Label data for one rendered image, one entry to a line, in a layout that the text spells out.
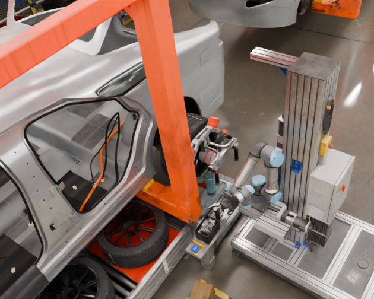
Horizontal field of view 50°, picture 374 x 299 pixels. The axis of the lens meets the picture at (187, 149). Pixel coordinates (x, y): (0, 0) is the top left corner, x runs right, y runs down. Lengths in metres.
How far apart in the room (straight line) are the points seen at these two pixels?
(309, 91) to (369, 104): 3.20
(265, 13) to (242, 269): 3.32
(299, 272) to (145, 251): 1.34
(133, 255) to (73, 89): 1.53
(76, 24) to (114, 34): 3.29
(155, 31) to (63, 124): 2.11
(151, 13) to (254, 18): 3.49
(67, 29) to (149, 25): 0.58
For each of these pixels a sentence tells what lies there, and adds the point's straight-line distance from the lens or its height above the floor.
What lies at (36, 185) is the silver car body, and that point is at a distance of 2.90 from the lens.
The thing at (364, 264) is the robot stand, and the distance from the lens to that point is 3.92.
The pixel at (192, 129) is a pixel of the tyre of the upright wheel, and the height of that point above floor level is 1.18.
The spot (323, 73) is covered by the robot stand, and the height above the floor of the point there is 2.03.
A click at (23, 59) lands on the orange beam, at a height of 2.68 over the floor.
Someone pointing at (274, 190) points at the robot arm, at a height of 1.07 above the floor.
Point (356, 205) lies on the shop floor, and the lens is 4.56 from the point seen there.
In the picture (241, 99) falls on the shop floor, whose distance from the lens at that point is 5.78.
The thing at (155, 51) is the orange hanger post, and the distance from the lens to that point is 2.49.
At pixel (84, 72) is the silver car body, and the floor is 1.95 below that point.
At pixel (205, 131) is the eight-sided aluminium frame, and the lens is 3.64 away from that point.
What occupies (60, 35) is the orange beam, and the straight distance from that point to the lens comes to 1.98.
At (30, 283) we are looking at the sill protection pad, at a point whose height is 0.92.
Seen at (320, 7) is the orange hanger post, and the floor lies 0.61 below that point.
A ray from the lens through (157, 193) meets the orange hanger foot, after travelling 3.76.
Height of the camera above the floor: 3.49
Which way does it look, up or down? 43 degrees down
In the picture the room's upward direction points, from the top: 10 degrees counter-clockwise
